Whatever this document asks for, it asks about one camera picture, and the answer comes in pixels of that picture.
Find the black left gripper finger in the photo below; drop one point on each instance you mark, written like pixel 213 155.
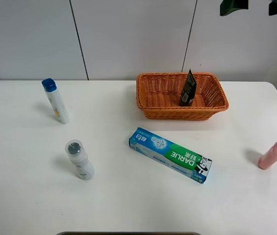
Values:
pixel 229 6

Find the dark green tube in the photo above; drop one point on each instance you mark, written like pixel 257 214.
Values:
pixel 189 90

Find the orange woven basket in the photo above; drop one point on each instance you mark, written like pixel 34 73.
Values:
pixel 158 96

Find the Darlie toothpaste box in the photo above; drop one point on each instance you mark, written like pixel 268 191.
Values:
pixel 170 154

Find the pink bottle white cap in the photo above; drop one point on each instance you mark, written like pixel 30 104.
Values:
pixel 269 158

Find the white bottle blue cap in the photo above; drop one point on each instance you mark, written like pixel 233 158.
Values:
pixel 55 100

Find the white bottle clear brush cap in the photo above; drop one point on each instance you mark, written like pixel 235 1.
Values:
pixel 79 158

